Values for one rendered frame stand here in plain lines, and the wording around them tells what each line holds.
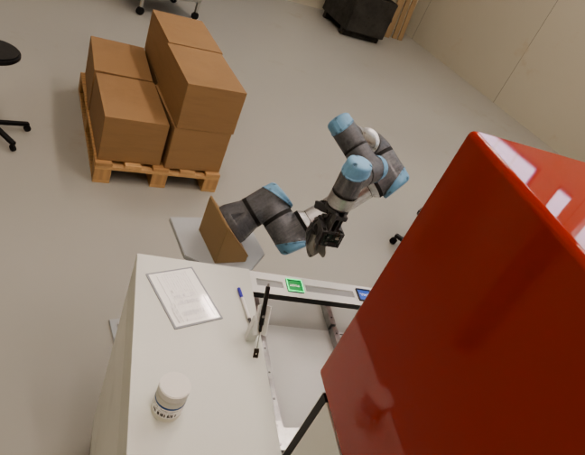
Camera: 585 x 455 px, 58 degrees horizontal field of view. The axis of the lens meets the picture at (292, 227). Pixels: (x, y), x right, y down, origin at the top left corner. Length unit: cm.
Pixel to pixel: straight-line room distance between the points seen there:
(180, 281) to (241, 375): 34
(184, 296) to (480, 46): 861
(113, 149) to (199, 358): 224
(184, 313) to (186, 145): 213
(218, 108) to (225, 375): 228
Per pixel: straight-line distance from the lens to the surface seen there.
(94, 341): 264
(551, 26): 905
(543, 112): 879
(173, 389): 123
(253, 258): 199
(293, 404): 162
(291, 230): 186
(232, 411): 135
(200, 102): 337
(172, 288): 156
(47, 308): 275
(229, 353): 145
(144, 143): 347
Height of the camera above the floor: 205
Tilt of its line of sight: 33 degrees down
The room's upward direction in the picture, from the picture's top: 25 degrees clockwise
